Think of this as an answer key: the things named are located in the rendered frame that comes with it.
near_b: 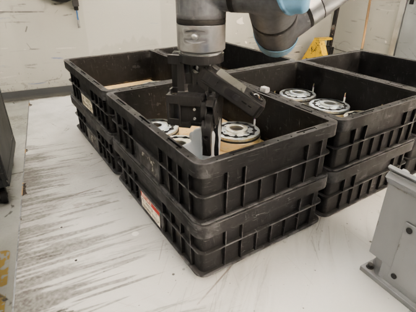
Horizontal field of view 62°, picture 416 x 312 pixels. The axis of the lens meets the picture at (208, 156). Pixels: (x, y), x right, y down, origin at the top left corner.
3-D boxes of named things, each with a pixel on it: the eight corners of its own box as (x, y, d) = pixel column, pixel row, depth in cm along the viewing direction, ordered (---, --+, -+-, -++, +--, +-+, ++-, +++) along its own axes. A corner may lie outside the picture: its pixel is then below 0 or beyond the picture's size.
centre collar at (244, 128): (252, 130, 75) (252, 128, 75) (236, 137, 73) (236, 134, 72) (237, 124, 79) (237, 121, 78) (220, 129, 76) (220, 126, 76)
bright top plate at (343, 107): (358, 109, 89) (358, 106, 88) (330, 116, 84) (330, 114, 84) (327, 98, 96) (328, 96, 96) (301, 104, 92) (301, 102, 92)
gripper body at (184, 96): (180, 113, 65) (177, 46, 59) (226, 117, 63) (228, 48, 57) (167, 129, 58) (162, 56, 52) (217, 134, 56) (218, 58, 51)
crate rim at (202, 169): (340, 134, 63) (342, 121, 62) (198, 182, 48) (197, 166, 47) (216, 82, 92) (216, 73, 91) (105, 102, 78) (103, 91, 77)
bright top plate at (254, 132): (269, 134, 75) (269, 130, 75) (234, 146, 70) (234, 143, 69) (238, 120, 82) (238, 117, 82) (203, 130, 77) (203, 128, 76)
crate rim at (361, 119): (429, 104, 77) (432, 93, 76) (340, 134, 63) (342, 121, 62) (296, 67, 107) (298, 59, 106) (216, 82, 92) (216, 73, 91)
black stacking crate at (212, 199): (330, 179, 67) (340, 124, 62) (199, 234, 53) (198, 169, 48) (215, 116, 97) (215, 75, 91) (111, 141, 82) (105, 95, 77)
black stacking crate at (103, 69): (214, 116, 97) (215, 75, 92) (111, 140, 83) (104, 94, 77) (153, 83, 126) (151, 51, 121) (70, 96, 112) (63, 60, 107)
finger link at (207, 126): (205, 150, 61) (207, 101, 59) (215, 151, 61) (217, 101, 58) (198, 157, 57) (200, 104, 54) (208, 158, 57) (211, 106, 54)
